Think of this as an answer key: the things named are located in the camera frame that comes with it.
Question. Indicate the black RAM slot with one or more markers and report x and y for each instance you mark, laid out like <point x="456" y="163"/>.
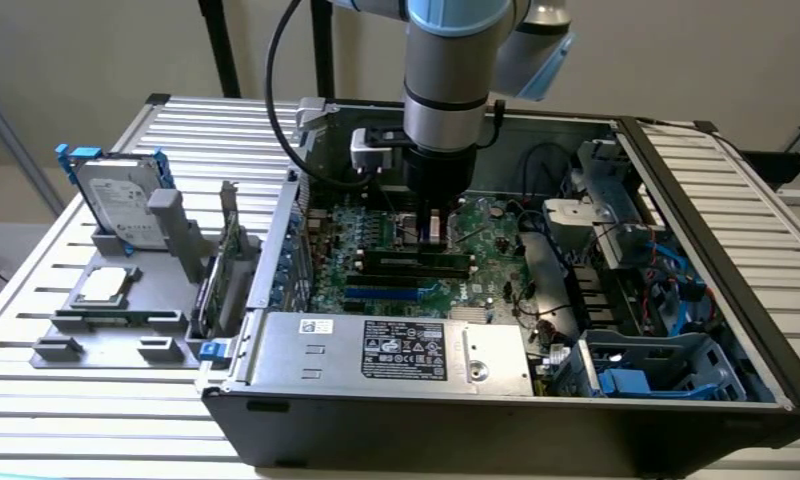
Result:
<point x="406" y="272"/>

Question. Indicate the green motherboard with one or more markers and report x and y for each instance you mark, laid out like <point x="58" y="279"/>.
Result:
<point x="493" y="235"/>

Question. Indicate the silver metal drive cage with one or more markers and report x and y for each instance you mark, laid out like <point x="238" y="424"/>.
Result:
<point x="607" y="200"/>

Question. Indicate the green graphics card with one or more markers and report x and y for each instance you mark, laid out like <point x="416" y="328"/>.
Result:
<point x="222" y="260"/>

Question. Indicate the silver hard disk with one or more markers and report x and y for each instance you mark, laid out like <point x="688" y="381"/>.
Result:
<point x="116" y="200"/>

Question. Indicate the grey parts rack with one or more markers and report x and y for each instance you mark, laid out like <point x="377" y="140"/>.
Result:
<point x="106" y="330"/>

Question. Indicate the black frame post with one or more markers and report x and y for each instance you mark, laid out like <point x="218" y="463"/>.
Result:
<point x="321" y="47"/>
<point x="220" y="47"/>

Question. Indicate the blue disk carrier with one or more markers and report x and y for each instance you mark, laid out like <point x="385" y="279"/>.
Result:
<point x="66" y="160"/>

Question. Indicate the black open PC case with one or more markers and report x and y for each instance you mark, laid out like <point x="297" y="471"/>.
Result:
<point x="507" y="430"/>

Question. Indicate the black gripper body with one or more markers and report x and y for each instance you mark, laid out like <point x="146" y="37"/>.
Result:
<point x="440" y="170"/>

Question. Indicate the small silver heatsink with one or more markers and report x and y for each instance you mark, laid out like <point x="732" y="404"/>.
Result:
<point x="469" y="316"/>

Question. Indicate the silver power supply unit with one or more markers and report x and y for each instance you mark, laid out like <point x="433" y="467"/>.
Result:
<point x="346" y="355"/>

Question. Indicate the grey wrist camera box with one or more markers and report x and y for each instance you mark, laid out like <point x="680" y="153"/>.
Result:
<point x="372" y="150"/>

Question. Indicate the blue case latch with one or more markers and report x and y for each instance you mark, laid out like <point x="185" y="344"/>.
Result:
<point x="213" y="350"/>

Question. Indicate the silver CPU chip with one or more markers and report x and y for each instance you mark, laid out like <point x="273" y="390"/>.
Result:
<point x="106" y="284"/>

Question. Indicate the black fan shroud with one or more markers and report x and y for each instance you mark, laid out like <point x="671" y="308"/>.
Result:
<point x="549" y="285"/>

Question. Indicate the black expansion slot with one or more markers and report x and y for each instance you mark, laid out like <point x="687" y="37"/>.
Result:
<point x="373" y="281"/>

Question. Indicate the grey and blue disk bay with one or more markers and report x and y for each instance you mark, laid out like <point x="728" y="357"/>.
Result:
<point x="660" y="365"/>

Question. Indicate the blue expansion slot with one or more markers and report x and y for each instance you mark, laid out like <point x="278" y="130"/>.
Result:
<point x="386" y="292"/>

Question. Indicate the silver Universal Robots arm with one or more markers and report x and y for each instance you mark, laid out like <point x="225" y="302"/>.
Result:
<point x="442" y="75"/>

